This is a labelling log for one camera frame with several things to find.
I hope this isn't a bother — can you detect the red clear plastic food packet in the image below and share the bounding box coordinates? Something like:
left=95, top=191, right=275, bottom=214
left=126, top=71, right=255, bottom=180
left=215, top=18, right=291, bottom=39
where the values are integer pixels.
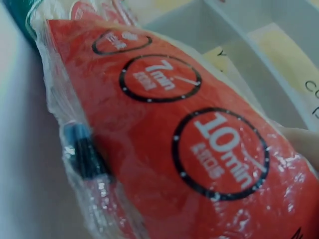
left=24, top=0, right=319, bottom=239

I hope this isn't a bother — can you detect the yellow paper label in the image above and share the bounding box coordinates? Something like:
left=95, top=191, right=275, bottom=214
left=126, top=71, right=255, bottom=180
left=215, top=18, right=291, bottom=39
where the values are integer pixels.
left=203, top=45, right=241, bottom=75
left=249, top=21, right=319, bottom=125

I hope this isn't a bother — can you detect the person's right hand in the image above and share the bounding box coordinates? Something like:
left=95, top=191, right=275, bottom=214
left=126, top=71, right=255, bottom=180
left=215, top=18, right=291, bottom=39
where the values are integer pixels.
left=283, top=127, right=319, bottom=176

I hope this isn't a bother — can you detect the white divided plastic tray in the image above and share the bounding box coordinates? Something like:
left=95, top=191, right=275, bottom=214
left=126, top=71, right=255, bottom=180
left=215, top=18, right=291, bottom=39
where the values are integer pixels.
left=136, top=0, right=319, bottom=140

